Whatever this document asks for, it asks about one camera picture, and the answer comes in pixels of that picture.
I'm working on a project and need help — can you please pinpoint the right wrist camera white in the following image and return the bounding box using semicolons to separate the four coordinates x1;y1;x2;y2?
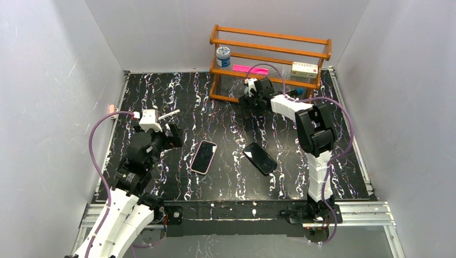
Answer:
244;78;257;97

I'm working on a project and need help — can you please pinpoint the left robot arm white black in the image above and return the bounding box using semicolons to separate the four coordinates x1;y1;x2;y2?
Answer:
72;124;183;257

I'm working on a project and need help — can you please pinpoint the pink flat ruler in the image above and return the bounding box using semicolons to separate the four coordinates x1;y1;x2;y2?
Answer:
232;64;268;76

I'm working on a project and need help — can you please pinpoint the phone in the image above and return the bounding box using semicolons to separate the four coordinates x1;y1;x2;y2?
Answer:
190;140;217;175
243;142;277;176

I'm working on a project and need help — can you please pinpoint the aluminium frame rail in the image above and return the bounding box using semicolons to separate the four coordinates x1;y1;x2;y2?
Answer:
80;201;397;228

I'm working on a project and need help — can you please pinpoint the pink wall hook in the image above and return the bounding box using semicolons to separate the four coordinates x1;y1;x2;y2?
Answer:
109;104;118;119

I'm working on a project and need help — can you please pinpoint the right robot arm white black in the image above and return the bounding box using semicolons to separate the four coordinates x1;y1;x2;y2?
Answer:
238;77;336;213

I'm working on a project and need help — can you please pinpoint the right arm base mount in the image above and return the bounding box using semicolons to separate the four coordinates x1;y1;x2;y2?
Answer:
279;203;343;245

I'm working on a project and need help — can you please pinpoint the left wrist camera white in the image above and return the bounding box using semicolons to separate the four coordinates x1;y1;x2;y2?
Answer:
139;109;161;132

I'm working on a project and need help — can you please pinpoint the orange wooden shelf rack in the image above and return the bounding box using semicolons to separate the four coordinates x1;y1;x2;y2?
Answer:
209;25;332;102

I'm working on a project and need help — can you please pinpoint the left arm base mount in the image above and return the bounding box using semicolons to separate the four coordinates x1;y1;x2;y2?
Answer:
140;205;183;245

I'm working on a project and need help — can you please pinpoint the white marker pen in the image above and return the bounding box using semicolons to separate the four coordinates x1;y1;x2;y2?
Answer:
158;109;180;120

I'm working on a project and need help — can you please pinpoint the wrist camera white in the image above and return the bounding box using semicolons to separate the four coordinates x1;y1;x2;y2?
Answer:
139;109;161;132
244;78;257;97

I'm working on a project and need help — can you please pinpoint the white red medicine box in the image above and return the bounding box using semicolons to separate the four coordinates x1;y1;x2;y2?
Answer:
290;62;319;78

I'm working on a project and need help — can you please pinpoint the black blue marker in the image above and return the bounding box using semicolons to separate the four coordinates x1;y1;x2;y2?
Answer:
286;88;304;98

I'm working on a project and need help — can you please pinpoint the white blue jar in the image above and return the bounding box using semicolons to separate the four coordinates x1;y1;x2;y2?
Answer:
215;46;231;68

